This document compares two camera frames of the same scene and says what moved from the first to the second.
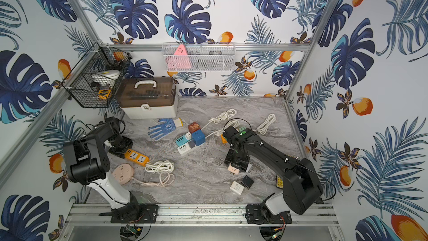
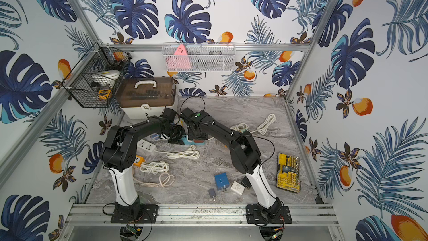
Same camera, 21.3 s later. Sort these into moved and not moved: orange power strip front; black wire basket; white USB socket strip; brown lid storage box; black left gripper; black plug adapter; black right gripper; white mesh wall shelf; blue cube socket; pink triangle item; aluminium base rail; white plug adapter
Moved: black left gripper; blue cube socket; white USB socket strip; black right gripper
Not moved: brown lid storage box; white mesh wall shelf; aluminium base rail; white plug adapter; pink triangle item; black wire basket; orange power strip front; black plug adapter
